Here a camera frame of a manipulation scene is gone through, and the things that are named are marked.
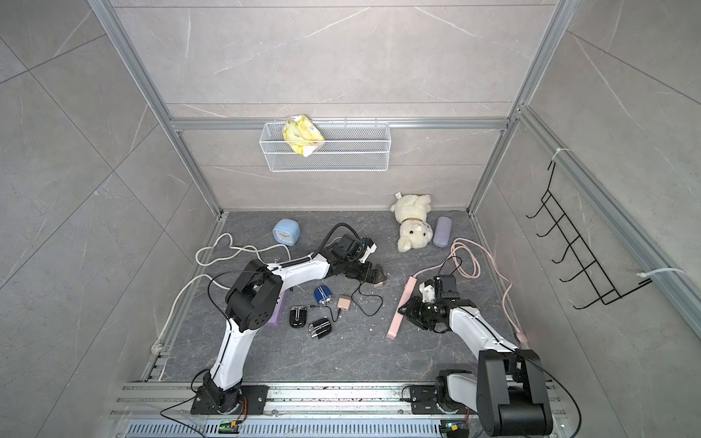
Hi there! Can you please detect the light blue alarm clock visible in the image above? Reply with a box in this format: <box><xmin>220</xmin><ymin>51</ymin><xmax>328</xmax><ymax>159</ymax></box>
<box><xmin>272</xmin><ymin>218</ymin><xmax>301</xmax><ymax>246</ymax></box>

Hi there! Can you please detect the purple power strip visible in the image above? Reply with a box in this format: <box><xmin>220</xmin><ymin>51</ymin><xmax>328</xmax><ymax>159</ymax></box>
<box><xmin>267</xmin><ymin>289</ymin><xmax>288</xmax><ymax>327</ymax></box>

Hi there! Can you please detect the metal base rail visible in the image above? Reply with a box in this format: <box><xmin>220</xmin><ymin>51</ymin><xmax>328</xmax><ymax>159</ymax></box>
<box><xmin>114</xmin><ymin>381</ymin><xmax>571</xmax><ymax>438</ymax></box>

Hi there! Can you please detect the black cable of charger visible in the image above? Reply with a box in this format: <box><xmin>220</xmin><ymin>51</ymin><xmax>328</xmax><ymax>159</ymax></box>
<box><xmin>306</xmin><ymin>303</ymin><xmax>341</xmax><ymax>324</ymax></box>

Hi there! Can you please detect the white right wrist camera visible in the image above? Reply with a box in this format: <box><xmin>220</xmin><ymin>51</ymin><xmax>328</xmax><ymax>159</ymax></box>
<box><xmin>418</xmin><ymin>280</ymin><xmax>436</xmax><ymax>303</ymax></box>

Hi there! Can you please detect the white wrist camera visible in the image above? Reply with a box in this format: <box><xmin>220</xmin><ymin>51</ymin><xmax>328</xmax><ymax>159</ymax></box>
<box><xmin>418</xmin><ymin>280</ymin><xmax>436</xmax><ymax>303</ymax></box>
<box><xmin>359</xmin><ymin>237</ymin><xmax>377</xmax><ymax>263</ymax></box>

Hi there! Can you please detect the pink power cord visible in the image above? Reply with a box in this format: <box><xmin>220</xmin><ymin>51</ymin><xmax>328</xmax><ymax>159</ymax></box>
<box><xmin>411</xmin><ymin>237</ymin><xmax>529</xmax><ymax>346</ymax></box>

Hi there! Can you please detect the pink power strip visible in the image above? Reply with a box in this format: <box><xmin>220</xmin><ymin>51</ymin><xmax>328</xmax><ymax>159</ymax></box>
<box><xmin>386</xmin><ymin>276</ymin><xmax>418</xmax><ymax>341</ymax></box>

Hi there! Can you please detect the thin black cable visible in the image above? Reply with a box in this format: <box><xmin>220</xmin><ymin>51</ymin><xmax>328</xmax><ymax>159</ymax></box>
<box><xmin>349</xmin><ymin>278</ymin><xmax>384</xmax><ymax>318</ymax></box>

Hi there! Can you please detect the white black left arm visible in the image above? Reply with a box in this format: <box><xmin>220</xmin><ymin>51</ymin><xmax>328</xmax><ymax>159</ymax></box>
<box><xmin>191</xmin><ymin>223</ymin><xmax>385</xmax><ymax>415</ymax></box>

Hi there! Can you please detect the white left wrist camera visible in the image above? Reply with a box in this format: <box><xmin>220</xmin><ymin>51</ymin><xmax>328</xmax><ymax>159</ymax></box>
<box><xmin>359</xmin><ymin>237</ymin><xmax>377</xmax><ymax>263</ymax></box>

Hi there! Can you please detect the black wall hook rack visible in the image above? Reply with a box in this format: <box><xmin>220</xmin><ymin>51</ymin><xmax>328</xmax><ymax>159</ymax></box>
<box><xmin>526</xmin><ymin>162</ymin><xmax>653</xmax><ymax>310</ymax></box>

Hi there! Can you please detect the lavender oval case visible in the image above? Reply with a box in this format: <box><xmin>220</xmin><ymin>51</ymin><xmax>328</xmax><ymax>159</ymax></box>
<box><xmin>433</xmin><ymin>216</ymin><xmax>453</xmax><ymax>248</ymax></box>

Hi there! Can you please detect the white wire wall basket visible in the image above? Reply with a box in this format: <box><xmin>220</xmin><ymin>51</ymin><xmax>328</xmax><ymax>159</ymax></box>
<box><xmin>259</xmin><ymin>122</ymin><xmax>392</xmax><ymax>173</ymax></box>

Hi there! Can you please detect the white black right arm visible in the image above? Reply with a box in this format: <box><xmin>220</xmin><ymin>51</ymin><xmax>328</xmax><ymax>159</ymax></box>
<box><xmin>397</xmin><ymin>275</ymin><xmax>557</xmax><ymax>437</ymax></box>

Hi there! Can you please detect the thick white power cord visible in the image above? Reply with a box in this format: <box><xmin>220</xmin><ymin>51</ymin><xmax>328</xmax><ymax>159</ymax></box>
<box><xmin>150</xmin><ymin>232</ymin><xmax>293</xmax><ymax>354</ymax></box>

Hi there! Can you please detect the white teddy bear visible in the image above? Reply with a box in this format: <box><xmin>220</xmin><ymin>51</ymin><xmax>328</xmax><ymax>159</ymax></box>
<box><xmin>390</xmin><ymin>193</ymin><xmax>434</xmax><ymax>253</ymax></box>

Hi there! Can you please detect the blue shaver on table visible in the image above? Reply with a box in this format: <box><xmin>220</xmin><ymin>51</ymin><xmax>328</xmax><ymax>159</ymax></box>
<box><xmin>314</xmin><ymin>285</ymin><xmax>332</xmax><ymax>307</ymax></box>

